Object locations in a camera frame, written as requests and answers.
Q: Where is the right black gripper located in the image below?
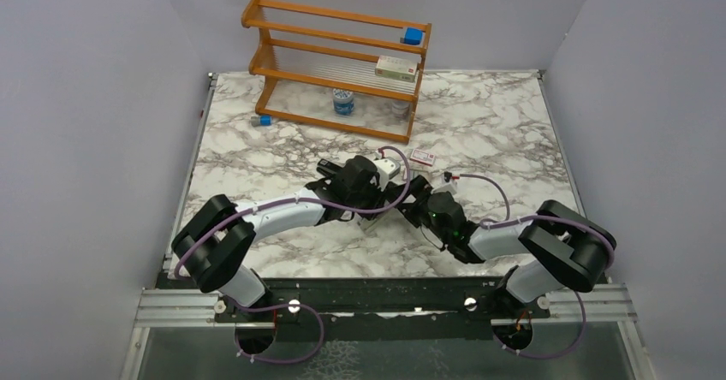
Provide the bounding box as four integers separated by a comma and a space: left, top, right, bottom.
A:
387, 174, 451, 245

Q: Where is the small red staples box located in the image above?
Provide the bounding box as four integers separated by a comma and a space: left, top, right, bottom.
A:
409, 149, 436, 167

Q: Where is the blue grey small cylinder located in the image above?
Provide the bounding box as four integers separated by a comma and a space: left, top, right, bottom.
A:
249, 115, 273, 128

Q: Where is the silver chrome stapler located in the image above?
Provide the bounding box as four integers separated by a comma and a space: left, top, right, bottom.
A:
355, 211, 391, 234

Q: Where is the black stapler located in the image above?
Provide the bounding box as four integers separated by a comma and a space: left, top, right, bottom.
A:
316, 159, 342, 178

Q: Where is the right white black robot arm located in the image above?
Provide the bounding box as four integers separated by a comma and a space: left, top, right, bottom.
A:
386, 175, 617, 318

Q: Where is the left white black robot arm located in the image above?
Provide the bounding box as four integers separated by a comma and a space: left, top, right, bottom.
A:
171, 156, 401, 321

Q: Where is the white green staples carton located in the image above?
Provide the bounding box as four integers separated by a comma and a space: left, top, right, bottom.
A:
375, 56, 418, 83

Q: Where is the clear plastic jar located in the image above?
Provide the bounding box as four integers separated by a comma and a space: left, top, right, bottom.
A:
390, 100, 411, 119

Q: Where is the blue white plastic jar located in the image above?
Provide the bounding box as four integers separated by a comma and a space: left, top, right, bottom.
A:
332, 88, 354, 116

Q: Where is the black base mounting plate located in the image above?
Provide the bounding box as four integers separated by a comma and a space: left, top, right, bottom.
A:
214, 276, 550, 342

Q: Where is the blue box on shelf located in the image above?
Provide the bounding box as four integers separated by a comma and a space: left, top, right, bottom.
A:
399, 27, 425, 46

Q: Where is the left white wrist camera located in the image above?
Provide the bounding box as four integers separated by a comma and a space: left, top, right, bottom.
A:
373, 157, 402, 191

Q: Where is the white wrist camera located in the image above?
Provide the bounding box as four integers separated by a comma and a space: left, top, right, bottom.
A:
373, 157, 402, 191
432, 171, 460, 195

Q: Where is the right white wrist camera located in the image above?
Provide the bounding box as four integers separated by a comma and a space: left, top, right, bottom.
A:
432, 171, 460, 195

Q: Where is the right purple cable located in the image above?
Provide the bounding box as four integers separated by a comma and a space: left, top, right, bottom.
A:
453, 173, 617, 361

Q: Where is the aluminium frame rail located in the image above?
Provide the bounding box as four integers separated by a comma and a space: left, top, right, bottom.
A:
131, 283, 657, 379

